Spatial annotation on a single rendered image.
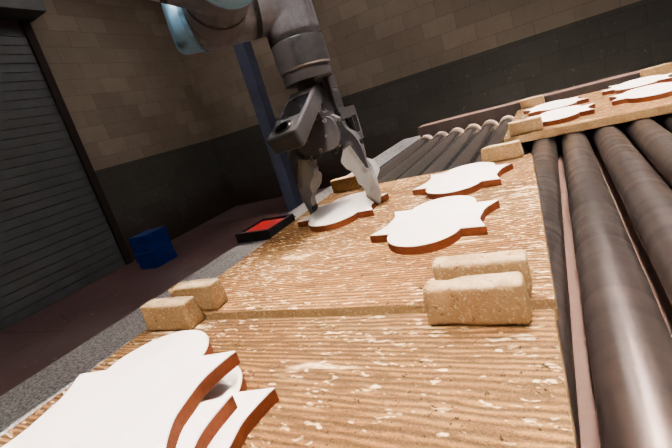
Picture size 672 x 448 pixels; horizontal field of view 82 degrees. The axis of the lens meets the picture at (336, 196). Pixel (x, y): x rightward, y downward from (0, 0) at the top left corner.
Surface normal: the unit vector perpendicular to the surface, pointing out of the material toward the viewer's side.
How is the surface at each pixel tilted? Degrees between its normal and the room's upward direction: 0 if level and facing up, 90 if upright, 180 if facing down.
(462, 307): 93
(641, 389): 4
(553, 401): 0
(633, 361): 4
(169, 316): 91
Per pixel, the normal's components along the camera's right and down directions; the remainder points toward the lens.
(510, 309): -0.36, 0.28
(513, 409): -0.29, -0.94
